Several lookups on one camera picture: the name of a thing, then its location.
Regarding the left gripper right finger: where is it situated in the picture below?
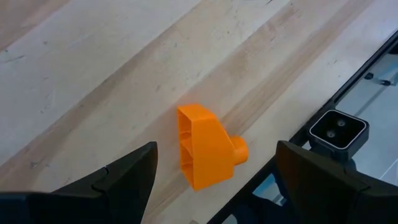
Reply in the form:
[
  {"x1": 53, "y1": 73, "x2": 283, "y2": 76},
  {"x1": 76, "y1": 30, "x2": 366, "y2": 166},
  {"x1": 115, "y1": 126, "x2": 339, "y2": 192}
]
[{"x1": 275, "y1": 140, "x2": 398, "y2": 224}]

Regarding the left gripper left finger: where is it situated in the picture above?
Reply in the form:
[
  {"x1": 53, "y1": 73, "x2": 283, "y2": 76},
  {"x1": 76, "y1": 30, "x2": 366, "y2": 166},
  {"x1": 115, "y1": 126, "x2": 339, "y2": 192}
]
[{"x1": 0, "y1": 141, "x2": 159, "y2": 224}]

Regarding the orange brick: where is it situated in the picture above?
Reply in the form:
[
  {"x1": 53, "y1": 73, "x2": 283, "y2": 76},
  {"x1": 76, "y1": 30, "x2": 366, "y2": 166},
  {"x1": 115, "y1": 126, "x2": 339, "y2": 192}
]
[{"x1": 177, "y1": 103, "x2": 249, "y2": 192}]

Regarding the table-level camera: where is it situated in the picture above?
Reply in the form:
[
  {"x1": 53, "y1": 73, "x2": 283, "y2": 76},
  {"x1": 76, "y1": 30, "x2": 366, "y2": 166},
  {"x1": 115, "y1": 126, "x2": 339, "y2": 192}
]
[{"x1": 307, "y1": 109, "x2": 371, "y2": 163}]

